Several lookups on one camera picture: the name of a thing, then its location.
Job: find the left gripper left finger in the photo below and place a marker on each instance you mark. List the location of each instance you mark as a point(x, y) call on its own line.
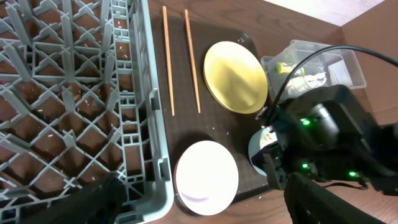
point(98, 202)

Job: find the white small bowl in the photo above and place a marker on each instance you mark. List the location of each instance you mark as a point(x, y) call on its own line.
point(206, 178)

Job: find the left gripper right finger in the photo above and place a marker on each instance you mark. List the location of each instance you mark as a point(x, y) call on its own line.
point(308, 202)

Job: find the grey dishwasher rack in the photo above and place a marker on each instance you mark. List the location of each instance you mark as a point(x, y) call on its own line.
point(80, 100)

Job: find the light blue bowl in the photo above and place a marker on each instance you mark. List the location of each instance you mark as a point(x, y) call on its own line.
point(264, 137)

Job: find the clear plastic waste bin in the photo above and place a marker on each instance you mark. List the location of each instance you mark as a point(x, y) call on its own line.
point(341, 67)

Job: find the yellow round plate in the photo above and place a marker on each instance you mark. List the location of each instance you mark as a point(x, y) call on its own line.
point(235, 78)

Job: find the yellow snack wrapper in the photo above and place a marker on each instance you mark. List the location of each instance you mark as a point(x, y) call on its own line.
point(282, 67)

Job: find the dark brown serving tray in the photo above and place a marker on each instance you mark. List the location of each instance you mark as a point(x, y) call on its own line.
point(185, 124)

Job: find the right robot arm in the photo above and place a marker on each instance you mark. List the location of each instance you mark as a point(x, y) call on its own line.
point(325, 134)

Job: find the crumpled white paper napkin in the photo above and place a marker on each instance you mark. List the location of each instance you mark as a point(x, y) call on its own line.
point(300, 84)

